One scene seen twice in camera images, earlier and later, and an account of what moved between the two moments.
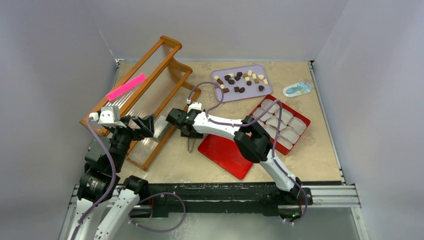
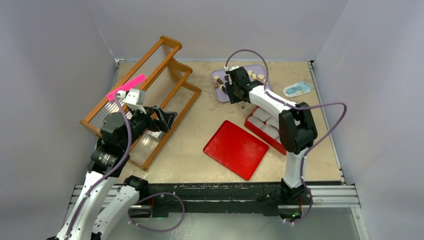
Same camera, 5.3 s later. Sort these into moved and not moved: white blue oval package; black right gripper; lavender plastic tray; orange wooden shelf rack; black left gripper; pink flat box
Moved: black left gripper; black right gripper
Not moved: pink flat box; orange wooden shelf rack; lavender plastic tray; white blue oval package
